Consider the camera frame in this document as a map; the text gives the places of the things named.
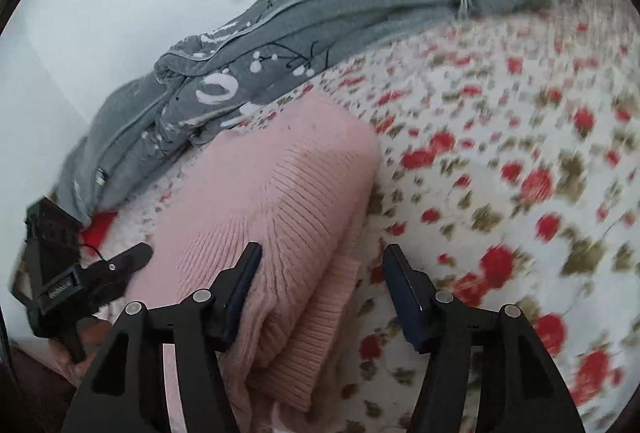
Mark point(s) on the pink knit sweater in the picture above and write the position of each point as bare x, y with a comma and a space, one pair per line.
280, 213

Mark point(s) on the floral bed sheet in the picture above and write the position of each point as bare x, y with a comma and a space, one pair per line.
500, 193

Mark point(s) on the grey floral quilt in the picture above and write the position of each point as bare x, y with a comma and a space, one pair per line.
280, 43

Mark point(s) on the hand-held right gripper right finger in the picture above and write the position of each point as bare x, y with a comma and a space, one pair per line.
407, 298

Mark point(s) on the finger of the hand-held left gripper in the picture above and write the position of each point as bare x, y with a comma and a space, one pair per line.
117, 265

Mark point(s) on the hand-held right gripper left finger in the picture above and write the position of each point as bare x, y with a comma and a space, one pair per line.
240, 283

